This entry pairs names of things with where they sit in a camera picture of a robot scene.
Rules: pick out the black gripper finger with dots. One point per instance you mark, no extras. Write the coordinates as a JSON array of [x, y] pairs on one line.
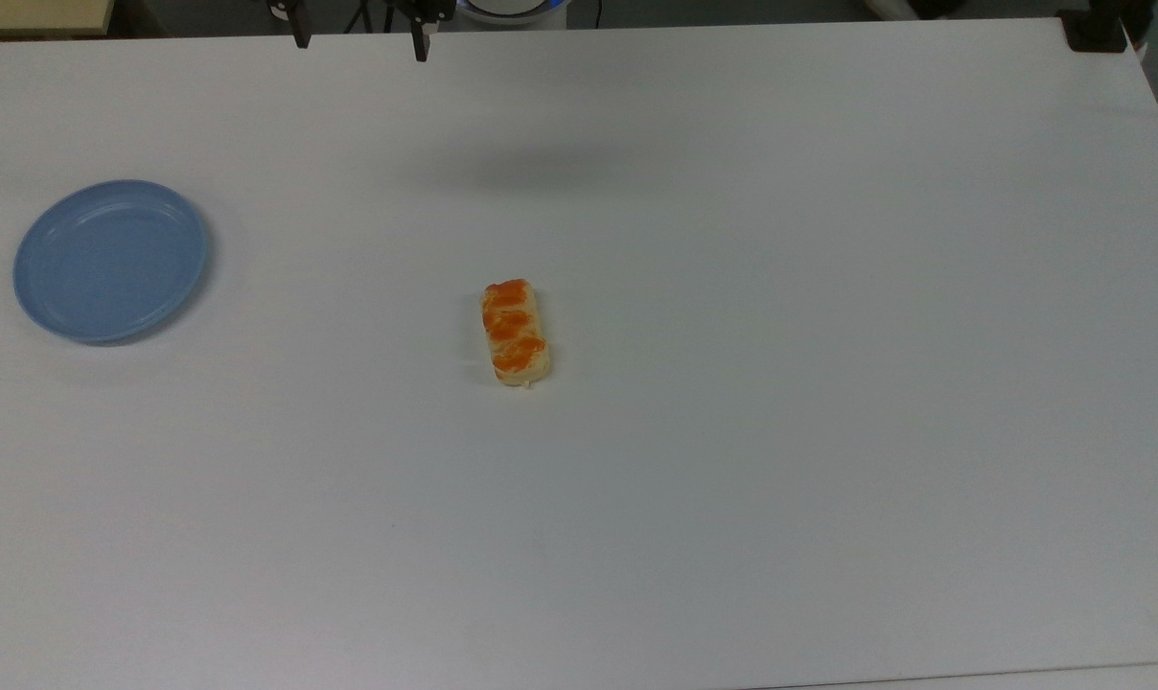
[[420, 36], [301, 27]]

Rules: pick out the orange glazed bread loaf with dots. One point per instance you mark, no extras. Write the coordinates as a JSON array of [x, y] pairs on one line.
[[515, 333]]

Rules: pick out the blue round plate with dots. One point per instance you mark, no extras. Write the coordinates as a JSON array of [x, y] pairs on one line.
[[109, 261]]

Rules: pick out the black tripod legs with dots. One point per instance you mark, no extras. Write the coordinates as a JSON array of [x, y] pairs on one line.
[[360, 17]]

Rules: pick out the beige wooden table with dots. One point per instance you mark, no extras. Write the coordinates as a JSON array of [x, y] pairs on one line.
[[37, 14]]

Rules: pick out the black table clamp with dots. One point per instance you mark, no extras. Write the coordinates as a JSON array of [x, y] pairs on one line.
[[1097, 31]]

